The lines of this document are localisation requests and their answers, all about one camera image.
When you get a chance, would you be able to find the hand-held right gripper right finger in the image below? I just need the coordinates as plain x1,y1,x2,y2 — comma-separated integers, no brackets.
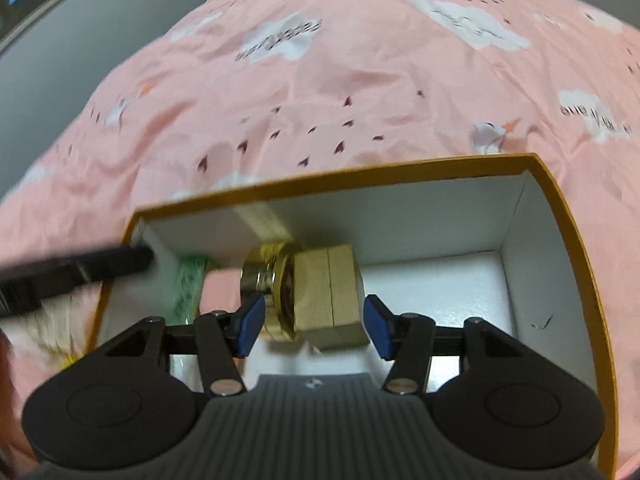
362,294,538,396

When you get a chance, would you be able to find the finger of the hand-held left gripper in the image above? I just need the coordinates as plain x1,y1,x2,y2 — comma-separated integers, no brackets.
0,244,155,318

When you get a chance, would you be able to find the pink printed blanket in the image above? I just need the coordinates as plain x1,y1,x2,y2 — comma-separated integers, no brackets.
0,0,640,480

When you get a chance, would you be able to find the small brown cardboard box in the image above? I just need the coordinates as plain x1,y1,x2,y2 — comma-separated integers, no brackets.
292,244,371,352

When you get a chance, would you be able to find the pink tube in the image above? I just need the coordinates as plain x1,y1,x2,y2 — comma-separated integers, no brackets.
200,267,251,316

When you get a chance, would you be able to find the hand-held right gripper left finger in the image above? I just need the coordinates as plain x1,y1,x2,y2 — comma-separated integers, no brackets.
100,294,267,397

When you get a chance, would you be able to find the orange cardboard box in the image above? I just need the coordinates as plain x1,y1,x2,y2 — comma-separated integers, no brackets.
82,152,621,478

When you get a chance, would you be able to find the gold lidded jar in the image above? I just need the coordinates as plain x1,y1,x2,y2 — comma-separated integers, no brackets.
241,241,303,342

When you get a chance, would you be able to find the green patterned packet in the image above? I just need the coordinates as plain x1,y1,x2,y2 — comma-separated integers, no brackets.
170,254,221,328

